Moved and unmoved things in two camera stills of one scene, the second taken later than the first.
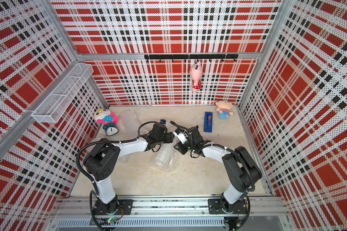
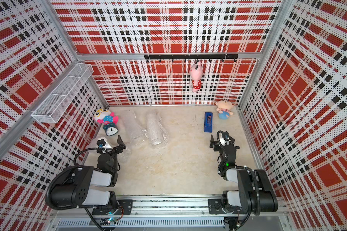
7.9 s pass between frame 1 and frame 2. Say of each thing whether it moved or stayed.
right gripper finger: moved
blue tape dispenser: stayed
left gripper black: moved
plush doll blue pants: stayed
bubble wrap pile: moved
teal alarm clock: stayed
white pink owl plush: stayed
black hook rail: stayed
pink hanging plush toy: stayed
